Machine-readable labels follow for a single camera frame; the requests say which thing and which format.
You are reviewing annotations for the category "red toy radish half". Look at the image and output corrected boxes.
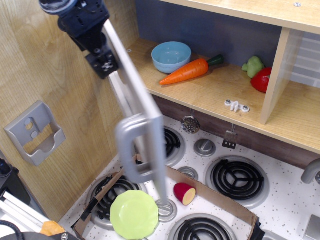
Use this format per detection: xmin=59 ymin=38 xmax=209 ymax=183
xmin=173 ymin=182 xmax=197 ymax=206

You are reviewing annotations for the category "stove burner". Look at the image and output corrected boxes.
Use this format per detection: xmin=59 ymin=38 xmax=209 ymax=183
xmin=86 ymin=174 xmax=148 ymax=231
xmin=204 ymin=155 xmax=270 ymax=210
xmin=167 ymin=213 xmax=237 ymax=240
xmin=164 ymin=126 xmax=186 ymax=167

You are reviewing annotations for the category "red toy pepper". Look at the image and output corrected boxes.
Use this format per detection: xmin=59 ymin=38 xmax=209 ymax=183
xmin=250 ymin=67 xmax=272 ymax=93

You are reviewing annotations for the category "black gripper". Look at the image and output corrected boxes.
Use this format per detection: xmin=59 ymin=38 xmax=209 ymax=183
xmin=58 ymin=0 xmax=119 ymax=80

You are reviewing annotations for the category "back left stove burner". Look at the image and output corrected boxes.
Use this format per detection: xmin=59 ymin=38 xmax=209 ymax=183
xmin=164 ymin=126 xmax=186 ymax=167

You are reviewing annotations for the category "back right stove burner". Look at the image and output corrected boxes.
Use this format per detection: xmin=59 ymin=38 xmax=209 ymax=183
xmin=204 ymin=155 xmax=270 ymax=210

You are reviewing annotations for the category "grey stove knob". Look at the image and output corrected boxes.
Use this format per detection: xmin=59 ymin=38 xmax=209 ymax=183
xmin=178 ymin=166 xmax=199 ymax=181
xmin=193 ymin=139 xmax=216 ymax=157
xmin=155 ymin=199 xmax=178 ymax=223

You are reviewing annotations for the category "brown cardboard box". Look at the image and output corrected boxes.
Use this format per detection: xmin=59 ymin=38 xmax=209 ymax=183
xmin=71 ymin=156 xmax=265 ymax=240

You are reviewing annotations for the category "black cable bottom left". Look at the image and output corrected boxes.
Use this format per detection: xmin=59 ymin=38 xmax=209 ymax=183
xmin=0 ymin=219 xmax=25 ymax=240

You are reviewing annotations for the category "grey stove knob front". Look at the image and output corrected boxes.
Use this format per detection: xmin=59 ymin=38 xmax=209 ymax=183
xmin=155 ymin=199 xmax=178 ymax=223

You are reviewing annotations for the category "front left stove burner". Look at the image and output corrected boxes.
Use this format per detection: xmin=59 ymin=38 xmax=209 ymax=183
xmin=86 ymin=174 xmax=148 ymax=231

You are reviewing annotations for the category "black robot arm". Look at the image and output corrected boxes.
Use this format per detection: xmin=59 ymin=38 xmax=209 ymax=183
xmin=39 ymin=0 xmax=118 ymax=80

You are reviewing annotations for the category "green plate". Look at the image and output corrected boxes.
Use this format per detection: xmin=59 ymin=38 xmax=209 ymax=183
xmin=110 ymin=190 xmax=159 ymax=240

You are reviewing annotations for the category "light blue bowl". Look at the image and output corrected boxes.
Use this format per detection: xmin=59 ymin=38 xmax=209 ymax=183
xmin=151 ymin=41 xmax=192 ymax=74

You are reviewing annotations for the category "grey wall holder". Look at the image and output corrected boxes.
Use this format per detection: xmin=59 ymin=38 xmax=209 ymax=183
xmin=4 ymin=100 xmax=66 ymax=167

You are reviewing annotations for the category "grey stove knob middle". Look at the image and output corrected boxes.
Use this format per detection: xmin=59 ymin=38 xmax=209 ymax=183
xmin=178 ymin=166 xmax=199 ymax=181

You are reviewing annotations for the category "small metal toy spatula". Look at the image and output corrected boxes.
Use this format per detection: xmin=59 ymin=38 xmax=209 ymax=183
xmin=222 ymin=123 xmax=238 ymax=150

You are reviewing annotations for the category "wooden shelf unit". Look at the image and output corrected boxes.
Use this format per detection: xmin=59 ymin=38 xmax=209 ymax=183
xmin=104 ymin=0 xmax=320 ymax=154

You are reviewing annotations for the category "orange toy carrot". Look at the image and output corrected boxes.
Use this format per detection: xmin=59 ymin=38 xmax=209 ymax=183
xmin=159 ymin=54 xmax=224 ymax=86

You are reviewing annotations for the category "green toy broccoli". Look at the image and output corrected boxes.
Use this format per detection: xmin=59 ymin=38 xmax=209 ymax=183
xmin=242 ymin=56 xmax=265 ymax=79

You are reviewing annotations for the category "metal toy strainer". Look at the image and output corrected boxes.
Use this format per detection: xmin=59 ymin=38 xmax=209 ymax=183
xmin=181 ymin=108 xmax=200 ymax=134

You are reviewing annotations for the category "grey microwave door with handle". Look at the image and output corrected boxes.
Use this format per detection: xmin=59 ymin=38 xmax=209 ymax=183
xmin=103 ymin=20 xmax=167 ymax=202

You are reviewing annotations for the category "orange cloth piece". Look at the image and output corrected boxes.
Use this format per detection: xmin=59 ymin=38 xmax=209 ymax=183
xmin=39 ymin=220 xmax=66 ymax=237

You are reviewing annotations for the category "white plastic door latch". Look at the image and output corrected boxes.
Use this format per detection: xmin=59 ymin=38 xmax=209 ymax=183
xmin=224 ymin=99 xmax=250 ymax=113

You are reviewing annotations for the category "front right stove burner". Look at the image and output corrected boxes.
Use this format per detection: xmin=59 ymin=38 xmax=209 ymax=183
xmin=167 ymin=213 xmax=237 ymax=240

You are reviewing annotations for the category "grey stove knob back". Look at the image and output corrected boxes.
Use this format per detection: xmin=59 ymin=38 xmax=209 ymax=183
xmin=193 ymin=139 xmax=216 ymax=157

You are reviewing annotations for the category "grey faucet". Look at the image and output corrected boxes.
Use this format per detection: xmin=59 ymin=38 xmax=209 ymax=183
xmin=301 ymin=158 xmax=320 ymax=184

